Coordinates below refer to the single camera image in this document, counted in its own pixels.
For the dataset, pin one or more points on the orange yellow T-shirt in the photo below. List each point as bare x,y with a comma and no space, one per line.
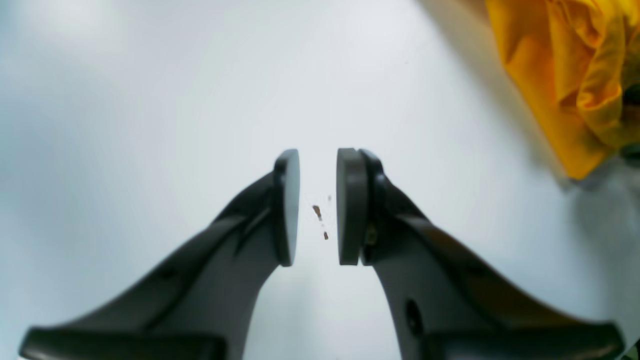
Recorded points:
573,61

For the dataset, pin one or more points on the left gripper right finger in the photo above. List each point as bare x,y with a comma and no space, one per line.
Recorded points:
446,302

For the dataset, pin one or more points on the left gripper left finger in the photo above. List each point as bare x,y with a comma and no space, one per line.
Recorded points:
197,303

